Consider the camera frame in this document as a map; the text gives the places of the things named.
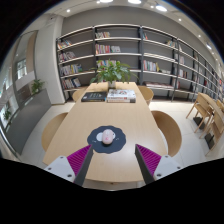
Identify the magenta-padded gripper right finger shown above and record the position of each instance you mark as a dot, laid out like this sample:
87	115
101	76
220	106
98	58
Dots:
166	165

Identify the thick white book dark spine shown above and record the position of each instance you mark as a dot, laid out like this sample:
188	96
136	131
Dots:
120	100

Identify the small green potted plant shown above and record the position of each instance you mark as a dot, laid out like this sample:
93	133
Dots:
36	86

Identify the group of round ceiling lights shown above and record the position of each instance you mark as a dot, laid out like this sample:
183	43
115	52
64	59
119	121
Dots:
134	1

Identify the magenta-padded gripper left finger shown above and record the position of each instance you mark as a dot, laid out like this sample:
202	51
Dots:
61	166

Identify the pink computer mouse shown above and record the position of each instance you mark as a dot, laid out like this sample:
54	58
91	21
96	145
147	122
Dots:
108	137

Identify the dark cloud-shaped mouse pad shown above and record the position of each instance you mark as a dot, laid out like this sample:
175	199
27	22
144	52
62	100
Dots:
95	143

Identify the group of wooden slat chairs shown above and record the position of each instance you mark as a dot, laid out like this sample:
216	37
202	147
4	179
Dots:
206	113

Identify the white cover book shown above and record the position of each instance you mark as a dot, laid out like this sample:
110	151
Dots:
121	93

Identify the grey bookshelf unit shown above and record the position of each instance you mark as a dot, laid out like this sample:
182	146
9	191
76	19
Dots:
160	50

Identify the black book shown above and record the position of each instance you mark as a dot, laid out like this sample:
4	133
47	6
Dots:
94	97

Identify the green potted plant white pot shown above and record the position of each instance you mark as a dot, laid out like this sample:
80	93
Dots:
111	73

